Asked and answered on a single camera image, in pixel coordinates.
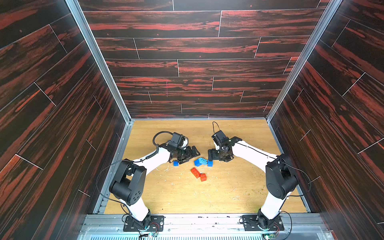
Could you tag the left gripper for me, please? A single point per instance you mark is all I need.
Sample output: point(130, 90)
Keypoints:
point(189, 155)

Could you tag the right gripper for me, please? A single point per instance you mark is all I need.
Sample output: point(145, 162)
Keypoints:
point(219, 151)

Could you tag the light blue 2x4 brick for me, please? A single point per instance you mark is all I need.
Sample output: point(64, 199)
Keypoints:
point(200, 161)

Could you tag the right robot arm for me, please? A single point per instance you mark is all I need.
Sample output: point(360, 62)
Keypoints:
point(281, 179)

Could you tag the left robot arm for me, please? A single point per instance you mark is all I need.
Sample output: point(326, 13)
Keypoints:
point(129, 181)

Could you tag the red 2x4 brick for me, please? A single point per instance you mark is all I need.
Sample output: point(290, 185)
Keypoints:
point(195, 172)

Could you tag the red 2x2 brick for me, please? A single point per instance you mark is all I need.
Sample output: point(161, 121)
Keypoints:
point(203, 177)

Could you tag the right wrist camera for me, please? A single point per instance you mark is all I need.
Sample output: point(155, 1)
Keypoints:
point(219, 138)

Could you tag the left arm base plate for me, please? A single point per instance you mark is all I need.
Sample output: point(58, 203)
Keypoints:
point(153, 223)

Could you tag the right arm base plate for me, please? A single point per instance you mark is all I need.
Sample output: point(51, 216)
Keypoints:
point(261, 223)

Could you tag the aluminium front rail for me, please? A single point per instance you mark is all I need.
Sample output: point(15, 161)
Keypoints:
point(206, 227)

